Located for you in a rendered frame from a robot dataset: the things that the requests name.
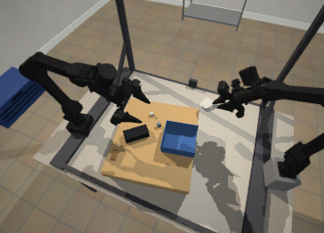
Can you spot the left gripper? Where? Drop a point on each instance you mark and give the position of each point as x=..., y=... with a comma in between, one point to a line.
x=236, y=99

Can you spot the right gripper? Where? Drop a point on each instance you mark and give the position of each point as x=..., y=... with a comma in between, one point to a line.
x=120, y=115

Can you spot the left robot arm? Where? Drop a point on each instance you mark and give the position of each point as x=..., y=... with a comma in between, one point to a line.
x=276, y=90

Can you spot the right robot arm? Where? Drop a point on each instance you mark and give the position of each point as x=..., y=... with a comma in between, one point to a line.
x=35, y=69

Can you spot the blue open tray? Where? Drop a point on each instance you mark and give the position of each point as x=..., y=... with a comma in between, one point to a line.
x=179, y=139

